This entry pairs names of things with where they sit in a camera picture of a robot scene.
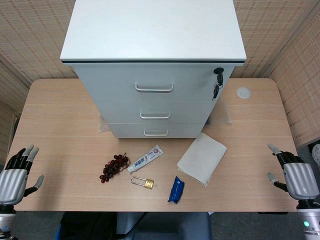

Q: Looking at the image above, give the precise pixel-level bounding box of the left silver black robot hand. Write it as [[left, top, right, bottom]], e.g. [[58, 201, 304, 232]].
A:
[[0, 144, 45, 206]]

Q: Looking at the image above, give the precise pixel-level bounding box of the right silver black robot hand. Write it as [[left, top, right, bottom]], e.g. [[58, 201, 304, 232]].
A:
[[266, 143, 320, 201]]

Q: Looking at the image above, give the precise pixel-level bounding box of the grey drawer with handle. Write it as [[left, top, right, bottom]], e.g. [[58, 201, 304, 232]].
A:
[[95, 100, 216, 125]]

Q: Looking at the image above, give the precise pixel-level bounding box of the grey drawer with keys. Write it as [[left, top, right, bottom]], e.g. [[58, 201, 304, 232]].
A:
[[74, 62, 236, 103]]

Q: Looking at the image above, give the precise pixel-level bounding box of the white drawer cabinet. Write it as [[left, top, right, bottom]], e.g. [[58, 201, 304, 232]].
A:
[[59, 0, 248, 139]]

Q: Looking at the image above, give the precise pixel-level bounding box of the white shoe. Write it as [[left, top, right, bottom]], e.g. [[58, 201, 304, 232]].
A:
[[311, 144, 320, 174]]

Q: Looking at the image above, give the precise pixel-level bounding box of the folded white towel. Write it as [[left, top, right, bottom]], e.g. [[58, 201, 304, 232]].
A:
[[176, 132, 228, 188]]

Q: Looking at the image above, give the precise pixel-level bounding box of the large clear plastic support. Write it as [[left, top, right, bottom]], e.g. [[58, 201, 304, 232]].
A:
[[203, 95, 233, 127]]

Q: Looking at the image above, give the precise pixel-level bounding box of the grey round desk grommet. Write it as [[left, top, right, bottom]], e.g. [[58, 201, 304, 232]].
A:
[[236, 86, 252, 99]]

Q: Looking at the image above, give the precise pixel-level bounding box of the small clear plastic support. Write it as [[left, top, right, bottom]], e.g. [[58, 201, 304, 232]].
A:
[[97, 112, 114, 134]]

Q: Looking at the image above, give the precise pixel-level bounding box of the black hanging key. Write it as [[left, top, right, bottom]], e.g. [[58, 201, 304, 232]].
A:
[[212, 84, 224, 101]]

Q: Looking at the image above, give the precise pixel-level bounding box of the blue snack packet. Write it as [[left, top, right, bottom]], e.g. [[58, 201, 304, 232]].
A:
[[166, 175, 186, 204]]

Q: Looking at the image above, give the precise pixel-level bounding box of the black key in lock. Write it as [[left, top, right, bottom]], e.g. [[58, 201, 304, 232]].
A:
[[213, 67, 226, 86]]

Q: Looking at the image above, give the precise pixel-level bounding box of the blue chair seat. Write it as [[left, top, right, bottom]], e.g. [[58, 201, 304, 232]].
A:
[[116, 211, 211, 240]]

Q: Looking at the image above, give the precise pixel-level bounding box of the white toothpaste tube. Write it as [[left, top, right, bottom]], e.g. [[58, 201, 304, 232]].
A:
[[127, 144, 164, 174]]

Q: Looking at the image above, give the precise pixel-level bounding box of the brass padlock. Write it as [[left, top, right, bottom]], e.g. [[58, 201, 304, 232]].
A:
[[129, 175, 158, 191]]

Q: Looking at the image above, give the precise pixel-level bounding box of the dark red bead bracelet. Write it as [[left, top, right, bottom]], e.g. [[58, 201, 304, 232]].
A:
[[99, 153, 132, 184]]

